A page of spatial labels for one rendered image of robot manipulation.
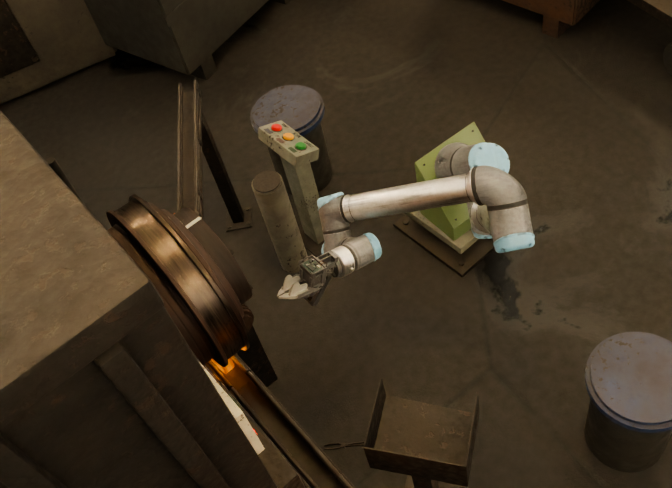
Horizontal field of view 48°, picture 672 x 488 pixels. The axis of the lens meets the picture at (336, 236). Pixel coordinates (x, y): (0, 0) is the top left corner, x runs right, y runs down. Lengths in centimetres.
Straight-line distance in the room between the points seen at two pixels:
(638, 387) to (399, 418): 72
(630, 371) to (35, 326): 179
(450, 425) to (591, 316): 105
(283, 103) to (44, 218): 217
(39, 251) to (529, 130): 278
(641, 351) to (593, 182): 114
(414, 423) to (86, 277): 125
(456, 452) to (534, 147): 181
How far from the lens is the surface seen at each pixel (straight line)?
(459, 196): 226
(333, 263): 229
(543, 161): 352
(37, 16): 444
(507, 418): 282
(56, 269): 116
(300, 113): 324
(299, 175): 296
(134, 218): 177
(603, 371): 244
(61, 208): 124
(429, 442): 214
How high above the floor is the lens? 257
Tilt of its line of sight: 51 degrees down
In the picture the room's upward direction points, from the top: 15 degrees counter-clockwise
